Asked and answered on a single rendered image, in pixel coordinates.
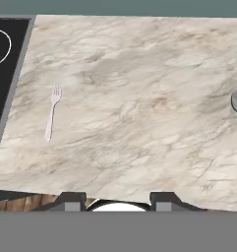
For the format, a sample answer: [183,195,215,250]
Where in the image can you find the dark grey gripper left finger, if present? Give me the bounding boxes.
[32,191,88,213]

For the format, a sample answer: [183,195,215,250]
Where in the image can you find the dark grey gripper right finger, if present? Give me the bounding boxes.
[149,191,207,213]

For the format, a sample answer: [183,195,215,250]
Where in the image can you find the white plate with dark rim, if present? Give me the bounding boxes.
[86,198,151,213]

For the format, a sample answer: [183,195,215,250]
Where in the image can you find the white fork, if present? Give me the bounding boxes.
[44,85,64,143]

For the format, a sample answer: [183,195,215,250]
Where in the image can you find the black hob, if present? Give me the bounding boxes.
[0,15,37,171]

